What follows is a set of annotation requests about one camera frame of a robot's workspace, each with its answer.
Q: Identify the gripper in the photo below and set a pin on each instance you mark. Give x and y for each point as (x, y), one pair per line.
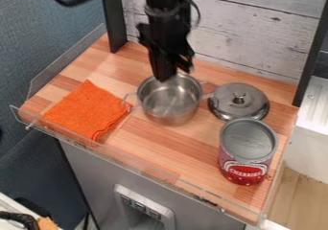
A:
(164, 35)

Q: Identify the silver pot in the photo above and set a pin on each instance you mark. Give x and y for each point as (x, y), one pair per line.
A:
(170, 99)

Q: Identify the silver pot lid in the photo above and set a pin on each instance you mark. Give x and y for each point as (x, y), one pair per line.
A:
(238, 101)

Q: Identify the orange cloth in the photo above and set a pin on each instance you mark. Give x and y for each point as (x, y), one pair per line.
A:
(85, 111)

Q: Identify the red can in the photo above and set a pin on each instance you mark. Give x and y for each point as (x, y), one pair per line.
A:
(247, 152)

